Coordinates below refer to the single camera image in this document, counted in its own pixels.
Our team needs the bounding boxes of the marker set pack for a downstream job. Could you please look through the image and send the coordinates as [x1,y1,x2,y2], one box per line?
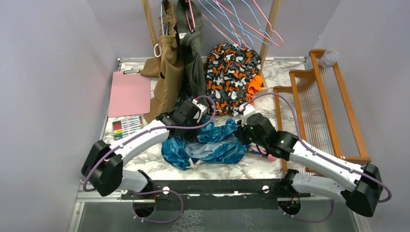
[112,116,143,140]

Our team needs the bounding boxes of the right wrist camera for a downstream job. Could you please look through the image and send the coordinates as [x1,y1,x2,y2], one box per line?
[239,103,257,127]

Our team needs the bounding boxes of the orange camo shorts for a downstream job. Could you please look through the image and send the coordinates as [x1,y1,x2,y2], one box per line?
[205,43,263,116]

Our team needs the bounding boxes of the dark patterned shorts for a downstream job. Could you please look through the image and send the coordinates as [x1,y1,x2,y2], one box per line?
[175,92,193,109]

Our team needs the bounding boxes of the tan brown shorts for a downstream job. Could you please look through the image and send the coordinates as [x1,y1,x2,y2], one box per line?
[141,0,184,123]

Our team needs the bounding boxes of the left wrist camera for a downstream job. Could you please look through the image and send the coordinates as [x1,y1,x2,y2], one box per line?
[192,99,208,123]

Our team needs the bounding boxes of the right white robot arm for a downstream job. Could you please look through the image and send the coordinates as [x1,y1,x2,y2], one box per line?
[237,111,383,217]

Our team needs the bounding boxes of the wooden drying rack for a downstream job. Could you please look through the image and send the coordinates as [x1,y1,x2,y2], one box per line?
[273,49,371,165]

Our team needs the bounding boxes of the dark green shorts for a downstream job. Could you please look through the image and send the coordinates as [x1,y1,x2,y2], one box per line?
[176,0,206,98]

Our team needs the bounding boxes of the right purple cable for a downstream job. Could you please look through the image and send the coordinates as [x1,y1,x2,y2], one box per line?
[243,92,393,203]

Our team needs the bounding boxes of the wooden hanger stand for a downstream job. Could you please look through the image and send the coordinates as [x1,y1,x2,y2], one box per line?
[142,0,282,96]

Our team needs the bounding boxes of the pink clipboard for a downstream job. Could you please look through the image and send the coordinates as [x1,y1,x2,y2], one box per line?
[108,71,151,117]

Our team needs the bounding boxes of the purple cable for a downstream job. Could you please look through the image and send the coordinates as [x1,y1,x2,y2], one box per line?
[243,92,393,203]
[82,95,217,193]

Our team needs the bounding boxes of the pink capped pencil tube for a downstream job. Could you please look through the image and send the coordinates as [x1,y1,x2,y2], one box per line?
[249,145,277,162]

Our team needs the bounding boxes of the blue patterned shorts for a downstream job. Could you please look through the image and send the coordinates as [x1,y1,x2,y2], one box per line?
[161,119,249,170]

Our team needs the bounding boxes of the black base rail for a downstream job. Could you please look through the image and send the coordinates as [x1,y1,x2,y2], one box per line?
[121,179,296,211]

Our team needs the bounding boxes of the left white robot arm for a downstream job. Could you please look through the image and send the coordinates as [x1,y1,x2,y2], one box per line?
[81,100,208,199]

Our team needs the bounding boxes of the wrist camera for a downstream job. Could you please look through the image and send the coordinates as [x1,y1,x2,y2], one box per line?
[239,103,257,127]
[192,99,208,123]

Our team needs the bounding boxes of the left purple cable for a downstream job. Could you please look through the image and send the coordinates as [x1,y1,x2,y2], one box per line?
[82,95,217,193]

